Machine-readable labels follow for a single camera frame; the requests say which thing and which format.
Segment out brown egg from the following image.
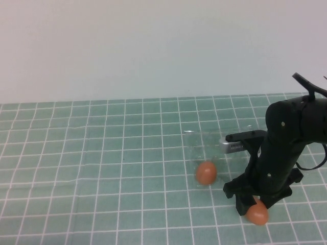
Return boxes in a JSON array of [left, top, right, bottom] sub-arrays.
[[244, 200, 269, 226], [195, 161, 218, 185]]

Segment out clear plastic egg tray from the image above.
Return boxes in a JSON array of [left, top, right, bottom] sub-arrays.
[[183, 124, 305, 188]]

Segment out black camera cable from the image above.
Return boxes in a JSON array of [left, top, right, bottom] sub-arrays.
[[293, 142, 327, 171]]

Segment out thin black cable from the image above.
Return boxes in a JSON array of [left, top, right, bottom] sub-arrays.
[[292, 72, 327, 101]]

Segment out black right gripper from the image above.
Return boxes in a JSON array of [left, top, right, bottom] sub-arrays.
[[223, 137, 305, 216]]

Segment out green checkered tablecloth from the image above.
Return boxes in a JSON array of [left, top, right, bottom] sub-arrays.
[[0, 92, 327, 245]]

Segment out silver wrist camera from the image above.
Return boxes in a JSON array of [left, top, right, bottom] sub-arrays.
[[219, 129, 268, 154]]

